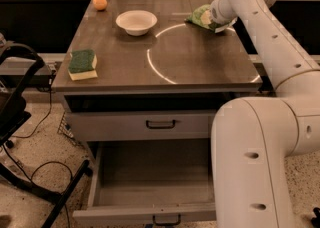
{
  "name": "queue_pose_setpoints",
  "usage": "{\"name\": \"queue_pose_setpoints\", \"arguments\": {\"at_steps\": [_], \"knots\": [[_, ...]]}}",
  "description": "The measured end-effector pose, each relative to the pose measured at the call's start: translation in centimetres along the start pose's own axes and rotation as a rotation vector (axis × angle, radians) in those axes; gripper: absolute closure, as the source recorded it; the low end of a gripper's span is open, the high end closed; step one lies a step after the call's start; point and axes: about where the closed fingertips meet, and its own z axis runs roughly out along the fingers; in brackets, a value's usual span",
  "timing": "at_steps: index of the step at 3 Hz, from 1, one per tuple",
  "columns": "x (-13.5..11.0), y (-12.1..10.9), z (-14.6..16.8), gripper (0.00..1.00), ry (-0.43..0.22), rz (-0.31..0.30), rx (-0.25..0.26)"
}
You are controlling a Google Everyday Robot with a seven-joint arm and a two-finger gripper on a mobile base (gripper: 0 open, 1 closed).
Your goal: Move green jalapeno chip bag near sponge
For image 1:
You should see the white bowl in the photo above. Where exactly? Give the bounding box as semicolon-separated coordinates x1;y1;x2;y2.
116;10;158;36

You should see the open bottom drawer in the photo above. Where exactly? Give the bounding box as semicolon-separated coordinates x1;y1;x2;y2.
73;139;216;226

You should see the green and yellow sponge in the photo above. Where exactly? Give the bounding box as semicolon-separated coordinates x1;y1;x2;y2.
68;49;98;81

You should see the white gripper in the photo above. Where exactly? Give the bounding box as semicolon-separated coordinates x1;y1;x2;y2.
209;0;237;25

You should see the grey drawer cabinet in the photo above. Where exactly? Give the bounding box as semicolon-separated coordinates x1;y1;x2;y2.
51;0;263;228

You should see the wire rack behind cabinet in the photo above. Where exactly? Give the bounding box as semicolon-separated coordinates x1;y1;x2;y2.
57;114;82;147

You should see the orange fruit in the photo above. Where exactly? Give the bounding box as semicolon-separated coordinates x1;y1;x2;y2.
92;0;108;11

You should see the black floor cable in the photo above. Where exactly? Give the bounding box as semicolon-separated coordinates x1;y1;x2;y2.
2;78;74;228

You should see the green jalapeno chip bag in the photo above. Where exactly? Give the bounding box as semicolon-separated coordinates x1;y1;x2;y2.
185;4;237;33

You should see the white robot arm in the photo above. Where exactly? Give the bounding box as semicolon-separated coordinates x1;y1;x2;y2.
211;0;320;228

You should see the black chair frame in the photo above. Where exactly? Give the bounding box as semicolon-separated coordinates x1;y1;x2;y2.
0;41;92;228

